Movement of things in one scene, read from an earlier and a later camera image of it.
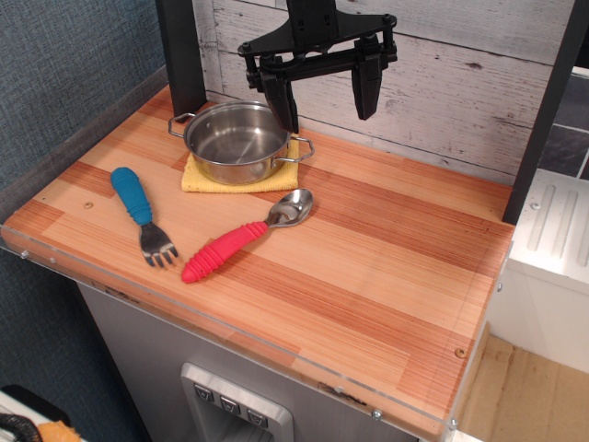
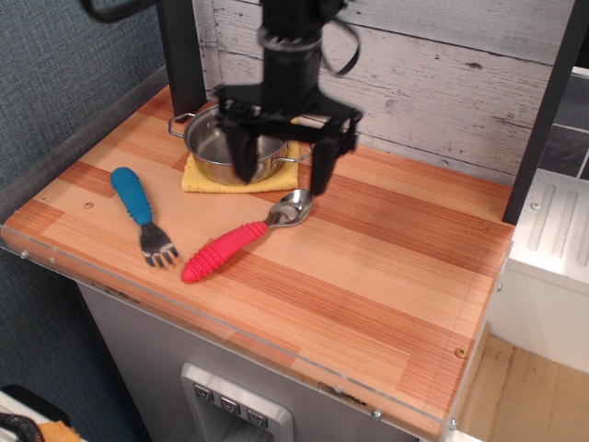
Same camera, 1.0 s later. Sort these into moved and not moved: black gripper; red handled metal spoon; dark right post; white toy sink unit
Moved: black gripper
Not moved: red handled metal spoon; white toy sink unit; dark right post
